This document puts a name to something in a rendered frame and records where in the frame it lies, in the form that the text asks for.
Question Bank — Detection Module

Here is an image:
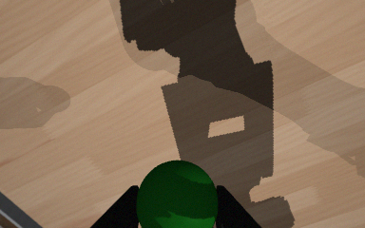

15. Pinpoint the green ball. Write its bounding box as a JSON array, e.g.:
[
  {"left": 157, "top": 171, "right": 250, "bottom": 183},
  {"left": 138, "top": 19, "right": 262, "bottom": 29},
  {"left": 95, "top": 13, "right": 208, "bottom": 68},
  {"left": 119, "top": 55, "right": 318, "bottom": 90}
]
[{"left": 136, "top": 161, "right": 218, "bottom": 228}]

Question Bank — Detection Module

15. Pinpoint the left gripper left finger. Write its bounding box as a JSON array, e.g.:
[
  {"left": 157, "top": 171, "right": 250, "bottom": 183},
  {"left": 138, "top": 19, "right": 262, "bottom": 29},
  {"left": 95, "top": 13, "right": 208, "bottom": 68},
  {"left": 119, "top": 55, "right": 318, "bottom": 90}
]
[{"left": 90, "top": 185, "right": 139, "bottom": 228}]

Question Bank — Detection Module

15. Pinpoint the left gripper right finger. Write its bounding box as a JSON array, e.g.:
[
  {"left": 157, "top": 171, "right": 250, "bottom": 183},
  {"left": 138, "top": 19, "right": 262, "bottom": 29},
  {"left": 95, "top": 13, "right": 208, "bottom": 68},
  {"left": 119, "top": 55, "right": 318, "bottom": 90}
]
[{"left": 216, "top": 185, "right": 261, "bottom": 228}]

